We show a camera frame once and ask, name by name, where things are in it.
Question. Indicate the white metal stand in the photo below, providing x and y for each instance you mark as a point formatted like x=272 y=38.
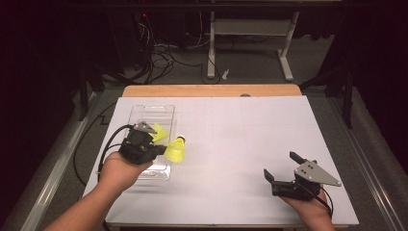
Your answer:
x=250 y=27

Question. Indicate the wooden table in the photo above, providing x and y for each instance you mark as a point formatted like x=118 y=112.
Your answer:
x=192 y=90

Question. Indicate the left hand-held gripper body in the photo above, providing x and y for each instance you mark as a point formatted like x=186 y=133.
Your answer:
x=138 y=147

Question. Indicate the yellow shuttlecock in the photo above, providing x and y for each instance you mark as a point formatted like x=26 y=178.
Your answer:
x=160 y=132
x=175 y=152

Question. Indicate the person's right hand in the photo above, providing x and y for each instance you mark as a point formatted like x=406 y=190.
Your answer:
x=311 y=208

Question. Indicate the white table mat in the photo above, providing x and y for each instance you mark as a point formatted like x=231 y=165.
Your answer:
x=224 y=128

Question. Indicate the silver aluminium rail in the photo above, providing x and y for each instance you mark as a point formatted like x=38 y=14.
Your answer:
x=369 y=173
x=54 y=173

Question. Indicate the clear plastic tray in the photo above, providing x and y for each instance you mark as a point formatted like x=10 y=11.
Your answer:
x=157 y=112

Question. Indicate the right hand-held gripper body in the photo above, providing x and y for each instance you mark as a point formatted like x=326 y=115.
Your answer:
x=312 y=173

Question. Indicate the person's left hand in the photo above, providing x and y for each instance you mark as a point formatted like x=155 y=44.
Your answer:
x=120 y=173

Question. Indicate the small white floor object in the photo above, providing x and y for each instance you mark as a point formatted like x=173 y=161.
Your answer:
x=225 y=74

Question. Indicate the black metal stand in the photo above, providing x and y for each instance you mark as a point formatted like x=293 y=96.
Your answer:
x=348 y=102
x=84 y=93

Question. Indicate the black computer tower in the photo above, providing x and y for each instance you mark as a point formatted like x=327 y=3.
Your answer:
x=131 y=38

